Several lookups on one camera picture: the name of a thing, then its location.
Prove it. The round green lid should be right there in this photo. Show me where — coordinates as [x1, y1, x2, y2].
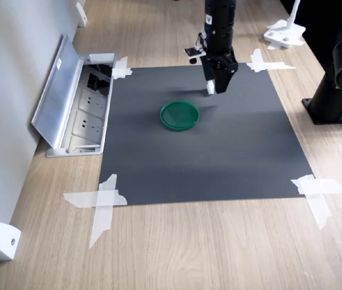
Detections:
[159, 100, 201, 132]

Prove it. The white masking tape cross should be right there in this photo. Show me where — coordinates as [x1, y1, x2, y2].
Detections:
[290, 174, 342, 231]
[245, 48, 297, 74]
[63, 173, 128, 250]
[111, 55, 134, 80]

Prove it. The dark grey mat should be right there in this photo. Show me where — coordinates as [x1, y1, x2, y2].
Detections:
[98, 62, 315, 207]

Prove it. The grey socket tray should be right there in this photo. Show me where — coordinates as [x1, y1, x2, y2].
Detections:
[45, 52, 118, 158]

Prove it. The grey partition panel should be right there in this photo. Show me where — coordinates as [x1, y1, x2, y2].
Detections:
[0, 0, 80, 290]

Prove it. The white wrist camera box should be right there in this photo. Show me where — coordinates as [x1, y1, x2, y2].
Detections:
[184, 30, 207, 65]

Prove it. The white camera stand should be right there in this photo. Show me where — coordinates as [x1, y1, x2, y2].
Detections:
[263, 0, 307, 50]

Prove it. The white partition bracket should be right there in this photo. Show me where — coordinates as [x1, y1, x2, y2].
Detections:
[0, 222, 22, 261]
[75, 2, 88, 28]

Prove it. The aluminium cable duct lid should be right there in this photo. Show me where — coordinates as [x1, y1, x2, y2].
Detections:
[31, 32, 85, 150]

